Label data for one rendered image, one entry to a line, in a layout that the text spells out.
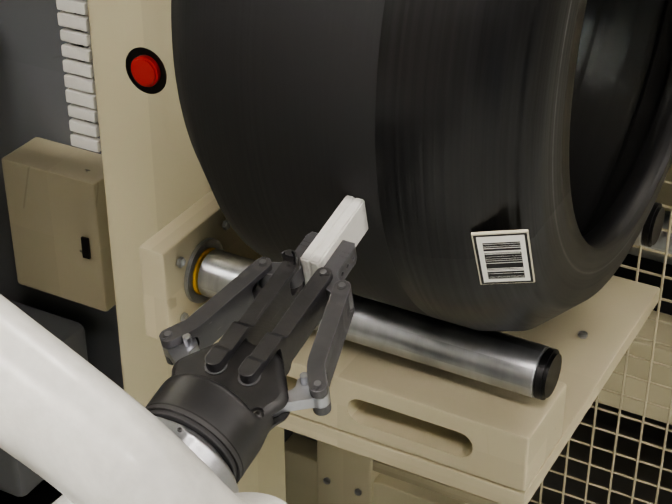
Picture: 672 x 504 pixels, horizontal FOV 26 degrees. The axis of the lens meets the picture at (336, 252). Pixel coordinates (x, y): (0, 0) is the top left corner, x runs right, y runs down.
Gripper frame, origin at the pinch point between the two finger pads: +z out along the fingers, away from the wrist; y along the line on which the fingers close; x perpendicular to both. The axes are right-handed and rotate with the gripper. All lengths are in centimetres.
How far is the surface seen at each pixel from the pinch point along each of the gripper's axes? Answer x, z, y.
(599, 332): 37.0, 30.3, -8.6
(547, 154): -3.9, 9.8, -12.1
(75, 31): 7.3, 22.8, 41.2
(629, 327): 38, 32, -11
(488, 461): 28.2, 5.7, -7.9
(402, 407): 25.6, 6.4, 0.2
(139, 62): 7.4, 20.8, 32.5
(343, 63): -11.7, 5.5, 0.7
